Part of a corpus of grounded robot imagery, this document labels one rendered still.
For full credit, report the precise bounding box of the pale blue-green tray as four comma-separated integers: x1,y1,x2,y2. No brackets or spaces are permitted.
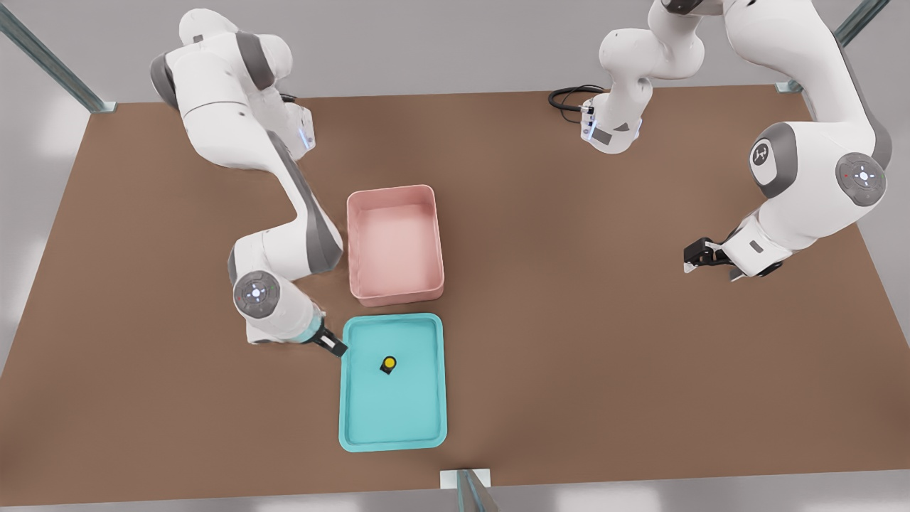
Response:
338,313,448,453

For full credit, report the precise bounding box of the pink open box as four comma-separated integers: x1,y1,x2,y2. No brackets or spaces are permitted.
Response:
346,184,446,307

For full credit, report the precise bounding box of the silver frame post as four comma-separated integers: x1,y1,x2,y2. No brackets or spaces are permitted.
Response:
440,468,492,512
0,6,117,114
776,0,894,95

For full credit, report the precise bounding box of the black cable loop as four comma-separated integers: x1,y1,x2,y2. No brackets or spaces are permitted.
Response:
548,85,609,124

